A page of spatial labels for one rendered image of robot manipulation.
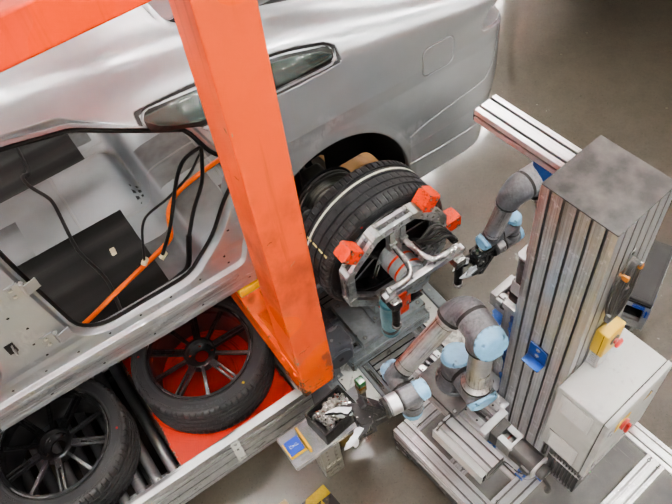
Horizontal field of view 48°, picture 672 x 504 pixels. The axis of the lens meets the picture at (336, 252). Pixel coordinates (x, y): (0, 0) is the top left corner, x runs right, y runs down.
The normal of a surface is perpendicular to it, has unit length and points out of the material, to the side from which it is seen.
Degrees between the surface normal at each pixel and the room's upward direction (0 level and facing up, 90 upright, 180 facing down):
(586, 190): 0
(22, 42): 90
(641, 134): 0
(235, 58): 90
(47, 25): 90
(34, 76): 17
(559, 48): 0
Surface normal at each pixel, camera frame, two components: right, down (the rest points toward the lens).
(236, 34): 0.57, 0.64
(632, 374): -0.09, -0.58
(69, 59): 0.14, -0.51
